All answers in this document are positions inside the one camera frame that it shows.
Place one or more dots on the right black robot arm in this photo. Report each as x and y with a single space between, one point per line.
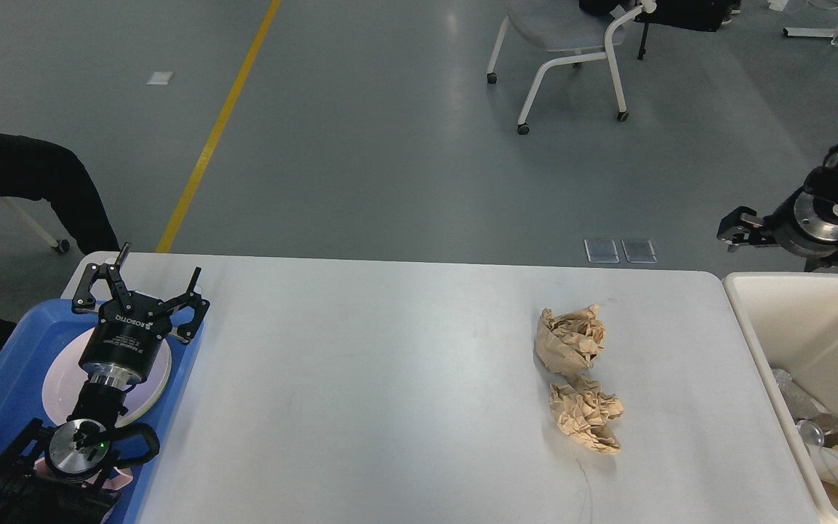
823 180

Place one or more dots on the white desk leg base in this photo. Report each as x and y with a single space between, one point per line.
837 29

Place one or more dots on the crushed red can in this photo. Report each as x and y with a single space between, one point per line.
811 433

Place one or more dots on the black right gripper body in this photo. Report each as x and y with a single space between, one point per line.
806 224

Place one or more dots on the small silver foil bag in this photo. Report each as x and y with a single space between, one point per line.
803 406

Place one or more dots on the pink plate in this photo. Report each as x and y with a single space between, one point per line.
64 380

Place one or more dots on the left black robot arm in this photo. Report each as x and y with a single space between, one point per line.
88 391

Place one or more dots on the grey white office chair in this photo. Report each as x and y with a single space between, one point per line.
562 27

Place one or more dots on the walking person black sneakers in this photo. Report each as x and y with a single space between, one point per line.
698 16

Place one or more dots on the beige plastic bin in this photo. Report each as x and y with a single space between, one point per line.
790 321

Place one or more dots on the brown paper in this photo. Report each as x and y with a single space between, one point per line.
583 411
569 344

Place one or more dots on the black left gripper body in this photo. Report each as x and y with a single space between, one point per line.
125 339

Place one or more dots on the person in black left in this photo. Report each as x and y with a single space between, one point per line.
39 170

